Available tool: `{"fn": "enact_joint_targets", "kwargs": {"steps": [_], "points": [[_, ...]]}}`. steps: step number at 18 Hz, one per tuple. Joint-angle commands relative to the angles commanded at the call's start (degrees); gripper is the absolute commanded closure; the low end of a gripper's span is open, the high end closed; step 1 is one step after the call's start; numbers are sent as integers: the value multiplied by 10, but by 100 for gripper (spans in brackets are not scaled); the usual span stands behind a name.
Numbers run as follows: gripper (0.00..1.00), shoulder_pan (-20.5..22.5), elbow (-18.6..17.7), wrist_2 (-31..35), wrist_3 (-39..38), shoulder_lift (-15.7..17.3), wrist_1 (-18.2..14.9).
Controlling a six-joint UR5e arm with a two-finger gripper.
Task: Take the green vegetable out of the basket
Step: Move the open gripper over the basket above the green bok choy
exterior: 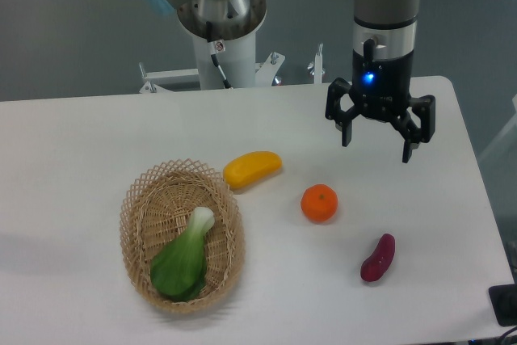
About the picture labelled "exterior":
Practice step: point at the yellow mango toy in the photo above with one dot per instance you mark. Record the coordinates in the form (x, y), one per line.
(250, 168)

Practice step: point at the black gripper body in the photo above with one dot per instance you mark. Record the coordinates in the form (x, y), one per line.
(380, 87)

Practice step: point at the green bok choy vegetable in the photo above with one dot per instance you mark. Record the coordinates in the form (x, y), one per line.
(178, 271)

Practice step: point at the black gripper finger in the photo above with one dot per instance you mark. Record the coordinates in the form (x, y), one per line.
(415, 123)
(343, 119)

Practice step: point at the white furniture at right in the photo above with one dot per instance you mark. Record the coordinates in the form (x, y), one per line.
(501, 143)

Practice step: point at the orange tangerine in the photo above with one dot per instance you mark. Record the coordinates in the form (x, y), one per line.
(319, 203)

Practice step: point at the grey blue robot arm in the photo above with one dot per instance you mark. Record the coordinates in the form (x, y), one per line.
(223, 32)

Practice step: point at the woven wicker basket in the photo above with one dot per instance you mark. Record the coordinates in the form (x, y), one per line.
(155, 210)

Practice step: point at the purple sweet potato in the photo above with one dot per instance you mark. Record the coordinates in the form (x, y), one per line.
(379, 261)

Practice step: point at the black device at edge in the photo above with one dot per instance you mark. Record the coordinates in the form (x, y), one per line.
(503, 300)

